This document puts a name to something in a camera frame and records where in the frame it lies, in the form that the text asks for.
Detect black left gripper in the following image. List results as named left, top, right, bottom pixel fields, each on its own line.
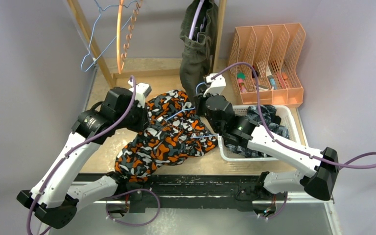
left=115, top=99, right=151, bottom=133

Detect orange camouflage shorts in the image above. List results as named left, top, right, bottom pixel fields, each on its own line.
left=114, top=90, right=218, bottom=182

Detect dark leaf-print shorts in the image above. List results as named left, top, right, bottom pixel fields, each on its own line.
left=225, top=105, right=290, bottom=158

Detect orange plastic hanger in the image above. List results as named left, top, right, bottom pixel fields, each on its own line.
left=116, top=0, right=143, bottom=74

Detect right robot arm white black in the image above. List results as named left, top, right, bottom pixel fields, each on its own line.
left=194, top=95, right=339, bottom=201

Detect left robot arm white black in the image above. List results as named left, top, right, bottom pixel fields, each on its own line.
left=17, top=83, right=152, bottom=229

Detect olive green shorts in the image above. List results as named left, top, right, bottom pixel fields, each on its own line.
left=180, top=0, right=218, bottom=101

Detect purple plastic hanger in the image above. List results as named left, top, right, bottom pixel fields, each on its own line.
left=188, top=0, right=204, bottom=40

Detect white plastic basket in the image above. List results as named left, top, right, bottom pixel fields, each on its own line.
left=218, top=105, right=302, bottom=162

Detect wooden clothes rack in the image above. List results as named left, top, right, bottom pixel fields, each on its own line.
left=66, top=0, right=227, bottom=88

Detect items in file organizer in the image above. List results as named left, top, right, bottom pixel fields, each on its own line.
left=236, top=66, right=278, bottom=93

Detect orange plastic file organizer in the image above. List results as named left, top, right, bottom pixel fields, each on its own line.
left=228, top=23, right=306, bottom=108

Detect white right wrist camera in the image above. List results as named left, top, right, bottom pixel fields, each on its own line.
left=203, top=73, right=226, bottom=97

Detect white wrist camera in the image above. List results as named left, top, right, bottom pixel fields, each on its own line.
left=128, top=75, right=152, bottom=108
left=203, top=73, right=226, bottom=97

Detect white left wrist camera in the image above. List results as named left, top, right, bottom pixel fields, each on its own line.
left=128, top=75, right=152, bottom=108

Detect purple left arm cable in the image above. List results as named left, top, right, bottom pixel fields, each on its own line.
left=26, top=75, right=138, bottom=235

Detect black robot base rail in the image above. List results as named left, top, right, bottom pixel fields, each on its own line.
left=93, top=175, right=288, bottom=213

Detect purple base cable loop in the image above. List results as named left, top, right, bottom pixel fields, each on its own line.
left=105, top=188, right=161, bottom=227

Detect aluminium frame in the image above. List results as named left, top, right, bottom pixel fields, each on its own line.
left=37, top=181, right=341, bottom=235

